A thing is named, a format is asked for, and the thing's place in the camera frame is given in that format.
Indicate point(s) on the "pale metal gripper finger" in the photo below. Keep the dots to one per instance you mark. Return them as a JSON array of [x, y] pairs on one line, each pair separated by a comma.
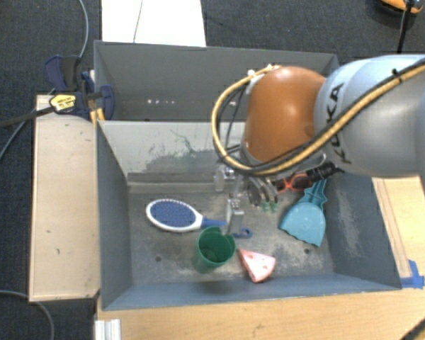
[[238, 220], [230, 216]]

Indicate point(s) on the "dark green plastic cup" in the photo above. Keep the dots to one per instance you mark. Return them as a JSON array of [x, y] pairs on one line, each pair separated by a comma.
[[212, 251]]

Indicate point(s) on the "pink toy cheese wedge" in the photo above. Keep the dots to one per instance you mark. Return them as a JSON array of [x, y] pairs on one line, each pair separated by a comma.
[[258, 265]]

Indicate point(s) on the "blue and white hairbrush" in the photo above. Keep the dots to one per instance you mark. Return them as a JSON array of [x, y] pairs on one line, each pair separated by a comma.
[[171, 215]]

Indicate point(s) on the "light blue plastic dustpan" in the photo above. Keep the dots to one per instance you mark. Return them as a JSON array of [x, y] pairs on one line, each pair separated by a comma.
[[302, 223]]

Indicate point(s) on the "grey metal bin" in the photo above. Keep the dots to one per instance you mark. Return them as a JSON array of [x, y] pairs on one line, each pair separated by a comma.
[[170, 267]]

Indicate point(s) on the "pale wood flat board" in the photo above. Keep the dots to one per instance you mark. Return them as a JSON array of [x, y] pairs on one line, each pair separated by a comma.
[[63, 207]]

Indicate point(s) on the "black cylinder on white bracket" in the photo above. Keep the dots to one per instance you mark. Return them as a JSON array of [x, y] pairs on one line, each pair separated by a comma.
[[324, 171]]

